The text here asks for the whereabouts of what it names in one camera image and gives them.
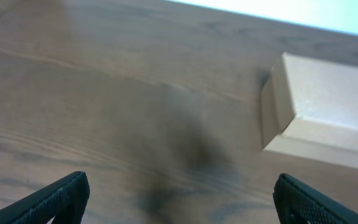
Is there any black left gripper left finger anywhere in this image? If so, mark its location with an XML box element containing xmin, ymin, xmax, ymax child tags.
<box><xmin>0</xmin><ymin>171</ymin><xmax>90</xmax><ymax>224</ymax></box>

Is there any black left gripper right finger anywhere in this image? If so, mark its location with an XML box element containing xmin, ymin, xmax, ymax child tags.
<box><xmin>273</xmin><ymin>173</ymin><xmax>358</xmax><ymax>224</ymax></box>

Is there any cardboard box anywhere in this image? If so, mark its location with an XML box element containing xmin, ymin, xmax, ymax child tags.
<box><xmin>260</xmin><ymin>53</ymin><xmax>358</xmax><ymax>169</ymax></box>

